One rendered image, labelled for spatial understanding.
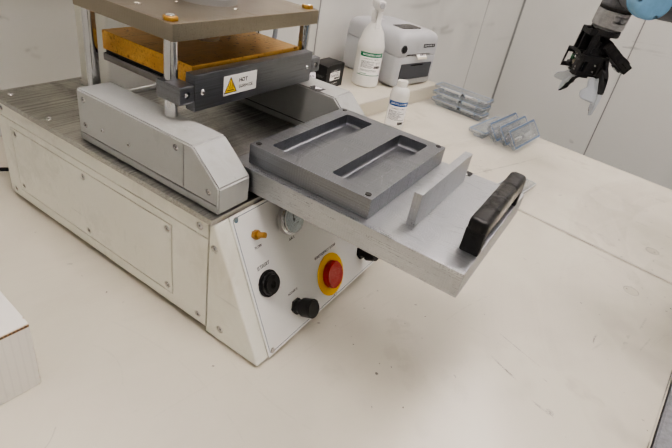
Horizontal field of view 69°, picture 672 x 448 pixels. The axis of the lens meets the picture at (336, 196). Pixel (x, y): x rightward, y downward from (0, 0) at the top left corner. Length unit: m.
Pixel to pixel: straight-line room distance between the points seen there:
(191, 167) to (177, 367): 0.24
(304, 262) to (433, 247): 0.23
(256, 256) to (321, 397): 0.18
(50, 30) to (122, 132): 0.57
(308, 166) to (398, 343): 0.29
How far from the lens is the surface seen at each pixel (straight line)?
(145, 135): 0.61
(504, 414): 0.68
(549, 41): 3.00
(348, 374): 0.65
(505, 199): 0.54
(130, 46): 0.70
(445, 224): 0.54
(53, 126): 0.77
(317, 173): 0.53
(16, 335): 0.59
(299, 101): 0.79
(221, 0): 0.69
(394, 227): 0.51
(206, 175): 0.55
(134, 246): 0.71
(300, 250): 0.66
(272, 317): 0.63
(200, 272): 0.61
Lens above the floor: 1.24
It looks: 30 degrees down
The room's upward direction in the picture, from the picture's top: 10 degrees clockwise
